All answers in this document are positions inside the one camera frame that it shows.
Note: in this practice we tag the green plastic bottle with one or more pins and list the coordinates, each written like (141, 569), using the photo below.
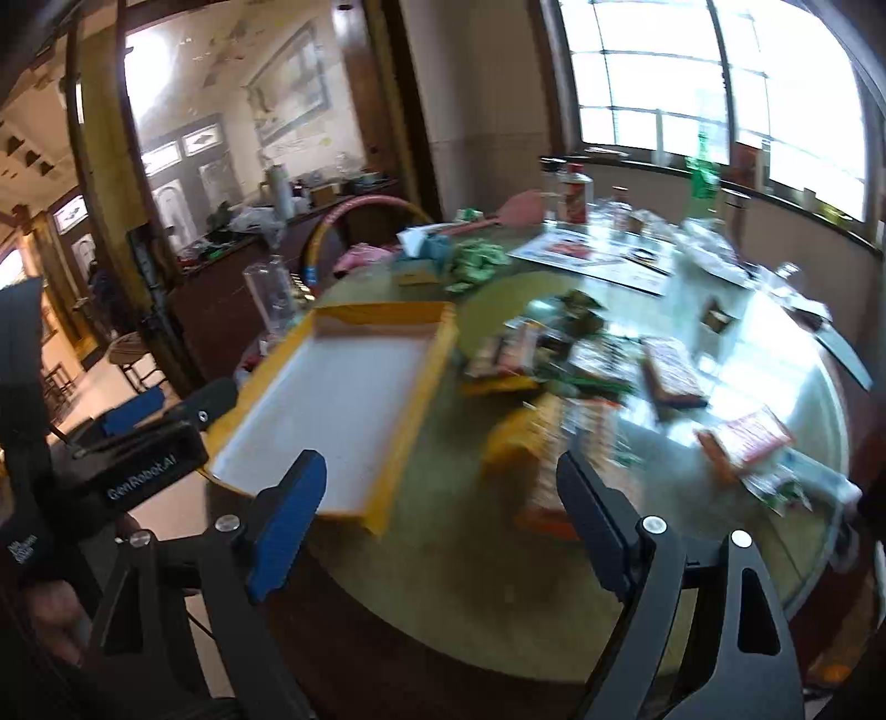
(702, 180)

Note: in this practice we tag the pink cloth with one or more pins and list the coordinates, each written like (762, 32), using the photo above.
(360, 257)

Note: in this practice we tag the white tumbler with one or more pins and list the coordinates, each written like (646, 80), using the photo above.
(279, 190)

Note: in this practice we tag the framed wall picture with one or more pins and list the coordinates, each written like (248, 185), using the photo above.
(291, 90)

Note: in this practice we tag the person's left hand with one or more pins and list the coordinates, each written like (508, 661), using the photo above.
(52, 616)

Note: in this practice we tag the small clear bottle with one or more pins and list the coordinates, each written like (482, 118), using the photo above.
(621, 211)

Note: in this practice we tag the steel thermos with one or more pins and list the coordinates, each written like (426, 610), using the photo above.
(736, 208)

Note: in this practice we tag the pink yellow hula hoop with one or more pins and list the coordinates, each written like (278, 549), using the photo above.
(381, 199)

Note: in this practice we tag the printed poster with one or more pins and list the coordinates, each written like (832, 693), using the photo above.
(574, 253)

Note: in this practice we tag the round stool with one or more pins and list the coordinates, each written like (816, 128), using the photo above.
(131, 346)

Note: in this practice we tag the white plastic bag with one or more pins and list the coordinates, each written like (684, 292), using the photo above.
(713, 249)

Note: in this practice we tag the red box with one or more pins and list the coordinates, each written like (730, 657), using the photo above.
(746, 165)

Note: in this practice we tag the yellow cardboard tray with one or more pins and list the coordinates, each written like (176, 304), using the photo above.
(332, 388)

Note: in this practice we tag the clear plastic bag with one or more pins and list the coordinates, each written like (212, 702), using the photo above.
(256, 220)

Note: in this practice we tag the dark wooden sideboard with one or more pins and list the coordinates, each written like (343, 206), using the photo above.
(214, 291)

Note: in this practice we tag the white liquor bottle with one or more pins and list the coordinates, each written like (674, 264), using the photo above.
(574, 197)

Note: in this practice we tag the window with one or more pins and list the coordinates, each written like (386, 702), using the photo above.
(644, 76)

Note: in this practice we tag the green cloth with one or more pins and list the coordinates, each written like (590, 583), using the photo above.
(477, 262)

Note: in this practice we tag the teal tissue box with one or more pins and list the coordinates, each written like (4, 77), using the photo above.
(432, 253)

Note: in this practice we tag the pink fly swatter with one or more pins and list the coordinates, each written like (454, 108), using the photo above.
(522, 206)

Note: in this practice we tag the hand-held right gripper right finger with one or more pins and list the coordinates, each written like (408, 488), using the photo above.
(588, 516)

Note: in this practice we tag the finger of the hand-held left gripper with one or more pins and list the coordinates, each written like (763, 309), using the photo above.
(207, 401)
(131, 412)

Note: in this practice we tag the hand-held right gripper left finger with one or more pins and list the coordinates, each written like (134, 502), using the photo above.
(287, 526)

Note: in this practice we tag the light blue card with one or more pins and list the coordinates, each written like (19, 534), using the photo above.
(844, 356)

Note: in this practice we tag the pile of snack packets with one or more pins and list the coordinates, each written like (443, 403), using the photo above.
(574, 367)

